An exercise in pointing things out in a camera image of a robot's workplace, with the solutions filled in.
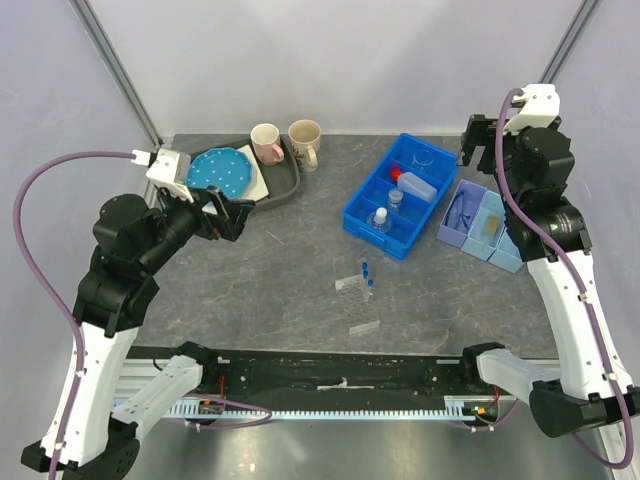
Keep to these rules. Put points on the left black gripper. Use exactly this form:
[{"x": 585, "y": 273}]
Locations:
[{"x": 235, "y": 212}]

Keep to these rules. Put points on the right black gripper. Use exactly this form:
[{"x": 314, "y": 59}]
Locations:
[{"x": 482, "y": 131}]

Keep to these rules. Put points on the clear glass beaker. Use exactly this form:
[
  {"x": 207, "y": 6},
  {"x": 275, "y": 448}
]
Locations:
[{"x": 422, "y": 159}]

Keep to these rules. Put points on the red cap wash bottle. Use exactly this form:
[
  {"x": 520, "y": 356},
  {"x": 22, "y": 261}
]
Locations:
[{"x": 409, "y": 182}]

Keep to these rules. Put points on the blue safety glasses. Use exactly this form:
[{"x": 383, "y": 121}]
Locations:
[{"x": 456, "y": 217}]

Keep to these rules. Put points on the tan bottle brush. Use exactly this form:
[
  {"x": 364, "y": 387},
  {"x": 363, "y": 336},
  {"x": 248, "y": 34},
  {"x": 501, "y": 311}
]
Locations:
[{"x": 490, "y": 230}]

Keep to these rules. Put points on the small glass stoppered bottle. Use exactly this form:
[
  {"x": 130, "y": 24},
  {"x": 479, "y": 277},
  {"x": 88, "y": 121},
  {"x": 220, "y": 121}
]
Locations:
[{"x": 395, "y": 199}]

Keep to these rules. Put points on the round glass flask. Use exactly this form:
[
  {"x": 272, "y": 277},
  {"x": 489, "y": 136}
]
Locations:
[{"x": 380, "y": 220}]

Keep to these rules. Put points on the blue cap test tube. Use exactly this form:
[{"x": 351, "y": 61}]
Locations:
[
  {"x": 366, "y": 285},
  {"x": 367, "y": 294},
  {"x": 364, "y": 275}
]

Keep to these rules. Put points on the clear test tube rack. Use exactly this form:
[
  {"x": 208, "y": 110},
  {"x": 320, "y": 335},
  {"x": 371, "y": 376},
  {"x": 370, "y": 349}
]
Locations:
[{"x": 360, "y": 317}]

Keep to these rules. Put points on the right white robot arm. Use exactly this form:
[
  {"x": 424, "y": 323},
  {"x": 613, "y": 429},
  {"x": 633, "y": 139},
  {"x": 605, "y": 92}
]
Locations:
[{"x": 577, "y": 395}]

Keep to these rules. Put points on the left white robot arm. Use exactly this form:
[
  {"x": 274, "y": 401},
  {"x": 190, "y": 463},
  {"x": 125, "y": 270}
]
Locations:
[{"x": 89, "y": 437}]

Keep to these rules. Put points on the white square plate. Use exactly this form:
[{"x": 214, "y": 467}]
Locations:
[{"x": 257, "y": 189}]

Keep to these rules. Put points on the blue polka dot plate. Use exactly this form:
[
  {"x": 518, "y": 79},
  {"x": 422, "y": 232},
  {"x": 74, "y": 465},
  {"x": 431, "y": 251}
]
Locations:
[{"x": 225, "y": 168}]

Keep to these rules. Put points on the grey serving tray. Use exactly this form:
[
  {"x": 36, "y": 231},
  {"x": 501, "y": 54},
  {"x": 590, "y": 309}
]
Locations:
[{"x": 282, "y": 180}]

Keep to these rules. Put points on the pink mug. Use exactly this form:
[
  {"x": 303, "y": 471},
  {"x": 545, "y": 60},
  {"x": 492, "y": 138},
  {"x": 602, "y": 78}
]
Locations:
[{"x": 266, "y": 143}]

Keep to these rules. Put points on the lavender divider box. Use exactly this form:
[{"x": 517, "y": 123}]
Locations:
[{"x": 482, "y": 202}]

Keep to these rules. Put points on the beige floral mug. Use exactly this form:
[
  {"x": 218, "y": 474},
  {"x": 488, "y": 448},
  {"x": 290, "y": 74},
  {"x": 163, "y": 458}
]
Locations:
[{"x": 305, "y": 138}]

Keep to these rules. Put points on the blue compartment bin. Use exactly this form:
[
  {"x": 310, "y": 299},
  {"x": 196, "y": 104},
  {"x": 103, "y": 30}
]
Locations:
[{"x": 414, "y": 213}]

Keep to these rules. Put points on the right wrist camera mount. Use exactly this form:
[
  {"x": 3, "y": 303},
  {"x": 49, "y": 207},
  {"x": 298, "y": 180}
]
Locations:
[{"x": 537, "y": 106}]

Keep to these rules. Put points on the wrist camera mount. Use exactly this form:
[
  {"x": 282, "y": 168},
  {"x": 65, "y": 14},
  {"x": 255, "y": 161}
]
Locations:
[
  {"x": 537, "y": 106},
  {"x": 166, "y": 169}
]

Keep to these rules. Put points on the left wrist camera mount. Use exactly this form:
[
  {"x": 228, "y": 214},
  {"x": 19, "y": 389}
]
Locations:
[{"x": 166, "y": 169}]

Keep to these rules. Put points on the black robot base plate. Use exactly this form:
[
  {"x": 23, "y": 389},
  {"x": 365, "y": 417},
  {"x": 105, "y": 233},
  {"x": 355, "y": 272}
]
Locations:
[{"x": 303, "y": 380}]

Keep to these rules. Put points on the slotted cable duct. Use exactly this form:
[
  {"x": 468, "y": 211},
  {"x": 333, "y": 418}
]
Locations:
[{"x": 450, "y": 409}]

